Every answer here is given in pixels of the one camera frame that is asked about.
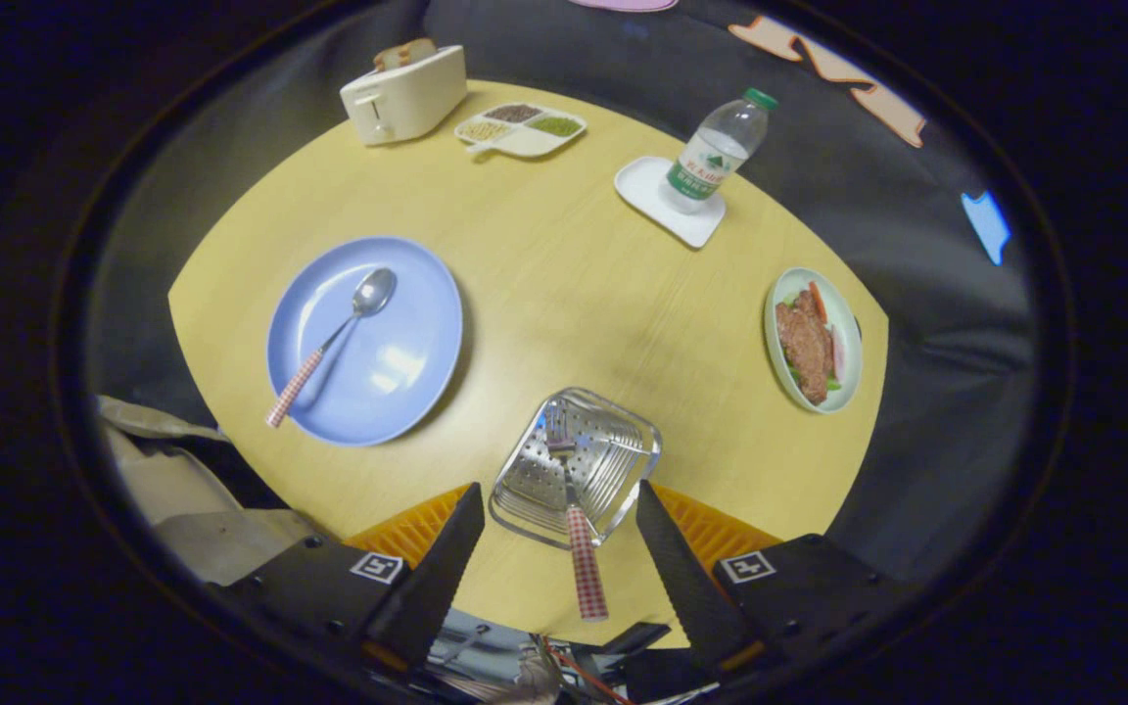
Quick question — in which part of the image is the white divided grain dish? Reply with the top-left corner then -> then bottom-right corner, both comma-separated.
454,102 -> 588,160

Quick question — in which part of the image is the spoon with red checked handle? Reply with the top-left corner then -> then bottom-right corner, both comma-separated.
265,267 -> 398,430

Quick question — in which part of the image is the blue round plate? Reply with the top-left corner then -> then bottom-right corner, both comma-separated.
266,236 -> 464,447

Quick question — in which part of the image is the pale green plate with meat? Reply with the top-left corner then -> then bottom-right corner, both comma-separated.
764,266 -> 864,415

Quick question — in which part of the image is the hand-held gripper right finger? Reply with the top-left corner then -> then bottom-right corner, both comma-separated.
634,480 -> 917,682

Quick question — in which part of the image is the metal wire basket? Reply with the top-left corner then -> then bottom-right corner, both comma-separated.
488,387 -> 663,549

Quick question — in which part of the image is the cream toaster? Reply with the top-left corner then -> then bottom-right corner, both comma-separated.
340,44 -> 469,148

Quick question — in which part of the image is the clear plastic water bottle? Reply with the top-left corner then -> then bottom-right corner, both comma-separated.
660,87 -> 779,215

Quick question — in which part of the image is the red cable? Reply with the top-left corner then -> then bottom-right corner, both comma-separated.
540,636 -> 629,704

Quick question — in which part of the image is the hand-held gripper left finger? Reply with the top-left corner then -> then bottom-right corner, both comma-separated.
207,482 -> 487,677

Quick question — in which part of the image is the fork with red checked handle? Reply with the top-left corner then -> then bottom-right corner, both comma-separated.
544,406 -> 610,623

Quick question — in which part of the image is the white square coaster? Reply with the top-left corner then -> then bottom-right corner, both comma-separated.
614,156 -> 728,250

